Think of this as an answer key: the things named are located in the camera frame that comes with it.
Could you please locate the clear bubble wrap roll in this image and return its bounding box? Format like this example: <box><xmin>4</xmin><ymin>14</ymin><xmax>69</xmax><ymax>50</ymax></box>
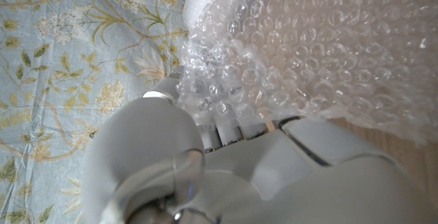
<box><xmin>176</xmin><ymin>0</ymin><xmax>438</xmax><ymax>146</ymax></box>

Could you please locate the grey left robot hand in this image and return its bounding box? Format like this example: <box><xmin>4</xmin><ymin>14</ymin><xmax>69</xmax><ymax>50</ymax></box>
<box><xmin>80</xmin><ymin>73</ymin><xmax>438</xmax><ymax>224</ymax></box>

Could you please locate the floral butterfly backdrop cloth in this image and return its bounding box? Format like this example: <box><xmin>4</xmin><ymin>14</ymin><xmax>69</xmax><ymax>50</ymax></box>
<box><xmin>0</xmin><ymin>0</ymin><xmax>192</xmax><ymax>224</ymax></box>

